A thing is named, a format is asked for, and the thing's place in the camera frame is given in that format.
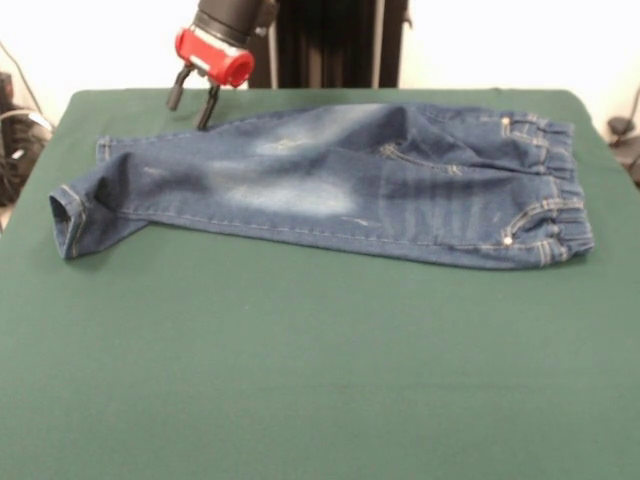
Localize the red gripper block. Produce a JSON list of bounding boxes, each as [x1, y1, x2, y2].
[[165, 27, 256, 130]]

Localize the blue denim jeans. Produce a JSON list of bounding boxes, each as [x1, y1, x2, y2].
[[48, 102, 597, 272]]

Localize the dark green table cloth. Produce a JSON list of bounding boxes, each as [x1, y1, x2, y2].
[[0, 88, 640, 480]]

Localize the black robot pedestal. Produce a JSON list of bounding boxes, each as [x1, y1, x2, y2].
[[243, 0, 414, 90]]

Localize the thin grey cable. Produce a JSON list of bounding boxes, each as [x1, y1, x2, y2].
[[0, 42, 51, 126]]

